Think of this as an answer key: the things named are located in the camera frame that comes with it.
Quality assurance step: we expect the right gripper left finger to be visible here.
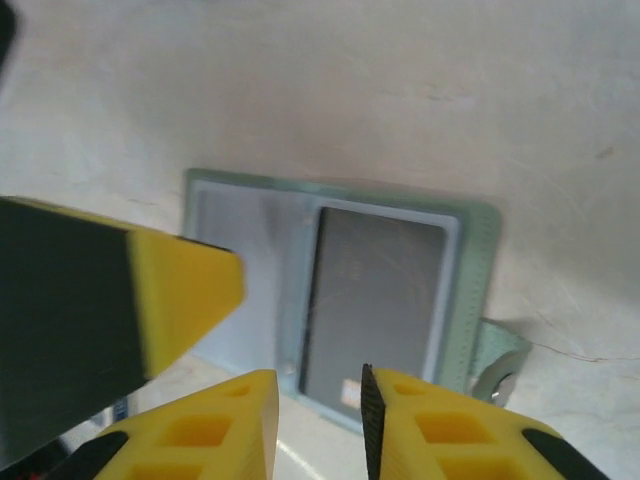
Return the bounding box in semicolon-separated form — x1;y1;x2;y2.
47;368;280;480

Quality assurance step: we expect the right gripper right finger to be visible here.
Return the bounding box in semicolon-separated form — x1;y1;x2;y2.
360;363;609;480

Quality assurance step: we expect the dark credit card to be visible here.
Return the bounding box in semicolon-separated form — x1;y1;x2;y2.
298;205;450;416

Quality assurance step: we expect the green card holder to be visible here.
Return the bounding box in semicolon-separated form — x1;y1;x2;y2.
182;168;532;431

